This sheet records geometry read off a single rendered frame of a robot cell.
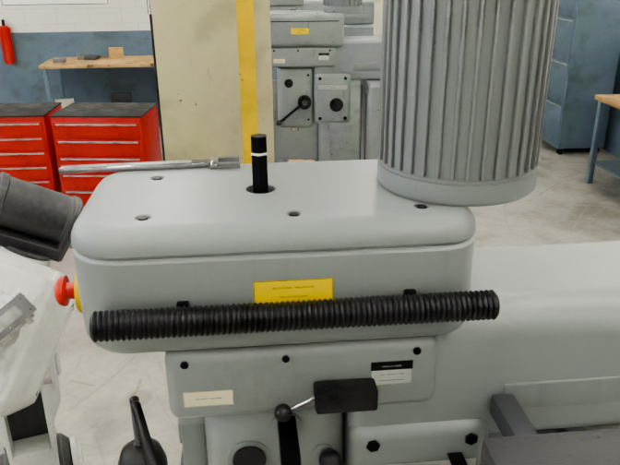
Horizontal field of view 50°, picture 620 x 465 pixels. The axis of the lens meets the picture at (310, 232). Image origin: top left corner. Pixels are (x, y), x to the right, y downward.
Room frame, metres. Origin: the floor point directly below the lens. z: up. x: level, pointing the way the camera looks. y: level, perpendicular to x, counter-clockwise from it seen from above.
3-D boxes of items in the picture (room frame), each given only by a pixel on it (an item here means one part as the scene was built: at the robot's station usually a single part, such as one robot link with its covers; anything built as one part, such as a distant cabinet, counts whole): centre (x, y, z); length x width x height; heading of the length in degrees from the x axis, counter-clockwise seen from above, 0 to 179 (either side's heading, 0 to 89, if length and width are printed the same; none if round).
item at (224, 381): (0.80, 0.02, 1.68); 0.34 x 0.24 x 0.10; 95
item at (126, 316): (0.65, 0.01, 1.79); 0.45 x 0.04 x 0.04; 95
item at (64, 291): (0.77, 0.31, 1.76); 0.04 x 0.03 x 0.04; 5
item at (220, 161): (0.89, 0.22, 1.89); 0.24 x 0.04 x 0.01; 98
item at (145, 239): (0.80, 0.05, 1.81); 0.47 x 0.26 x 0.16; 95
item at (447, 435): (0.81, -0.13, 1.47); 0.24 x 0.19 x 0.26; 5
